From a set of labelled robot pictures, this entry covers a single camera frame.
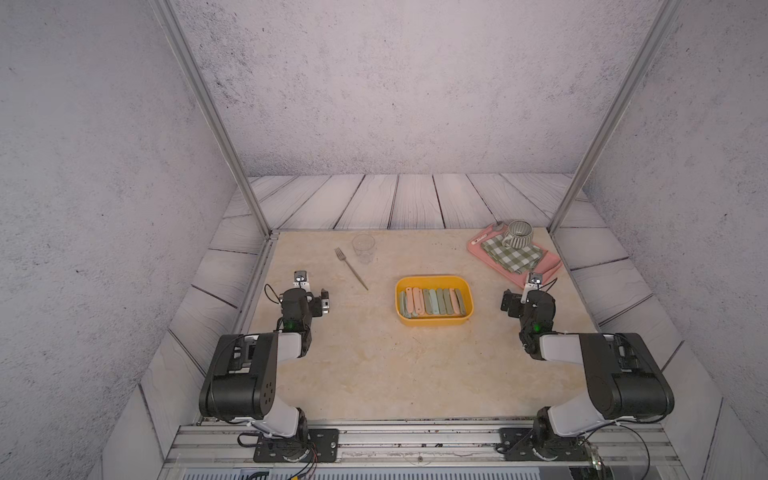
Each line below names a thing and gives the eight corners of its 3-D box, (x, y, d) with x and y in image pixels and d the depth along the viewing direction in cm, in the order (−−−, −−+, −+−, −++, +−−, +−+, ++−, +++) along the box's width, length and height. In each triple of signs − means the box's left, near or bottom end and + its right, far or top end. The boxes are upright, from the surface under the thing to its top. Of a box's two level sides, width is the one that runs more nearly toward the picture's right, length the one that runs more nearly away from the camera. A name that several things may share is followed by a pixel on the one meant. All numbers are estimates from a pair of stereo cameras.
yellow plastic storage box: (395, 326, 97) (395, 317, 92) (395, 286, 107) (395, 275, 103) (475, 326, 97) (479, 316, 92) (467, 285, 107) (470, 275, 103)
